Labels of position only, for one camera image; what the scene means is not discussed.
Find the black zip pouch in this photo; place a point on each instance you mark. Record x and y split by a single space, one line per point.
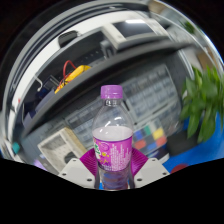
71 157

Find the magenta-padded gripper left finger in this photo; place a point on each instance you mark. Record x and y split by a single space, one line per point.
76 173

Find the clear bottle with purple cap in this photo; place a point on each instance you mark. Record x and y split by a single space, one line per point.
112 146

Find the black box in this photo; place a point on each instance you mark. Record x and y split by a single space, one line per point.
183 145

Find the teal plastic bin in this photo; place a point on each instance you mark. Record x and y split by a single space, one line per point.
15 147

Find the white perforated tray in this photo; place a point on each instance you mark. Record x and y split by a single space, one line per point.
55 146

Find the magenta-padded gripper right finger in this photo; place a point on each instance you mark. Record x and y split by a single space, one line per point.
151 173

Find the dark overhead shelf unit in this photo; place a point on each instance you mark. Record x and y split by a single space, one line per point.
100 50

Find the green potted plant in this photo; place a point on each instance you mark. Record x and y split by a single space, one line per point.
203 103

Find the drawer cabinet with coloured contents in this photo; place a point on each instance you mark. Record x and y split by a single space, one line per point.
151 140

